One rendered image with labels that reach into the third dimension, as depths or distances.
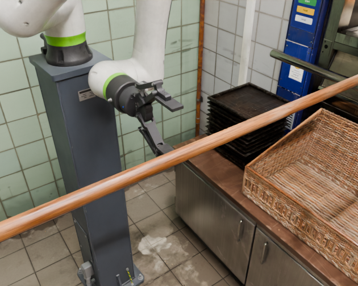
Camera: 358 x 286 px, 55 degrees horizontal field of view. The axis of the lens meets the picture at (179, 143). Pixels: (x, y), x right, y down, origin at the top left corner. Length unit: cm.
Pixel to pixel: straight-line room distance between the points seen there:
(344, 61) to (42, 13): 121
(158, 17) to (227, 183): 87
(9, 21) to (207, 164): 107
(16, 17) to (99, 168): 62
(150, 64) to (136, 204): 143
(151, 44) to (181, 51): 123
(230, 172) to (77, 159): 73
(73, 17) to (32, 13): 19
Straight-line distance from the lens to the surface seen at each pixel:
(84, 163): 130
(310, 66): 126
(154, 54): 102
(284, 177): 166
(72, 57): 115
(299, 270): 144
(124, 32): 198
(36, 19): 98
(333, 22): 165
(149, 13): 97
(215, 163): 169
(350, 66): 165
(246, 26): 194
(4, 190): 215
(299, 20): 170
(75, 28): 113
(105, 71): 98
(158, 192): 238
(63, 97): 115
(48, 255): 216
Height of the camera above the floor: 162
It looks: 35 degrees down
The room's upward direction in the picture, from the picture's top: straight up
